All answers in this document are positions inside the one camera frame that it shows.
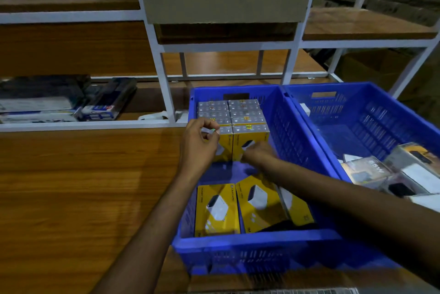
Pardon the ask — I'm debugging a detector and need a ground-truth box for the white plastic piece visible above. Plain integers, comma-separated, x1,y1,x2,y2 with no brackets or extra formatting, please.
138,111,189,122

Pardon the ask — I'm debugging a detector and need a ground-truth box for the person's right forearm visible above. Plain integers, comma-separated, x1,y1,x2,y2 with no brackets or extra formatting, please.
264,156,440,284

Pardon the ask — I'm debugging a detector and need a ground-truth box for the black flat case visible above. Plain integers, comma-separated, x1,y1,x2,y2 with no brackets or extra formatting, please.
0,75,92,100

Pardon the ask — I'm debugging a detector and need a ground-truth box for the person's right hand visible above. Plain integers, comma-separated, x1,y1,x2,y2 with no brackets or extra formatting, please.
240,141,279,171

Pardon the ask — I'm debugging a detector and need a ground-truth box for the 65W orange charger box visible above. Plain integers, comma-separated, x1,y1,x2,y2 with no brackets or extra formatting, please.
342,156,392,188

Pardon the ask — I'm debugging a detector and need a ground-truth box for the white plastic packet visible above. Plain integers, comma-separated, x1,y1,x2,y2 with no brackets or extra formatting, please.
0,97,82,124

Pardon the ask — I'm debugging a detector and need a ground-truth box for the white metal shelving rack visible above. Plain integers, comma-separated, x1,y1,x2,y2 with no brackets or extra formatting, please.
0,0,440,294

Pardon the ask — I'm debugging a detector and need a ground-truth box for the white wire mesh shelf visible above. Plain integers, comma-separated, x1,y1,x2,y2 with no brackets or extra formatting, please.
192,287,360,294

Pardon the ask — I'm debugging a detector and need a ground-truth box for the person's left forearm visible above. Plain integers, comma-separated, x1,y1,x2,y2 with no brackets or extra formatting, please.
91,173,200,294

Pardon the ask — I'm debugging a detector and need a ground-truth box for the blue white packet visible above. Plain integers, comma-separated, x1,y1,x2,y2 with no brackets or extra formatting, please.
81,78,138,122

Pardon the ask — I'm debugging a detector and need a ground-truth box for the person's left hand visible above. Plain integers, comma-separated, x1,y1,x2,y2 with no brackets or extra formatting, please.
178,117,220,184

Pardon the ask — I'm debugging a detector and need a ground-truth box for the blue plastic crate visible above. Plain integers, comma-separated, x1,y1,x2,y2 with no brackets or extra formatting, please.
283,82,440,269
171,84,343,276

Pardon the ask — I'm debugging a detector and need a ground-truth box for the white charger box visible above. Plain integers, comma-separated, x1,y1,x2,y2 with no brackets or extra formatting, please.
379,182,417,198

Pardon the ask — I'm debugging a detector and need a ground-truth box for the group of yellow charger boxes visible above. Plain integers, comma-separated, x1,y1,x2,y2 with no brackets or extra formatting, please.
194,99,315,238

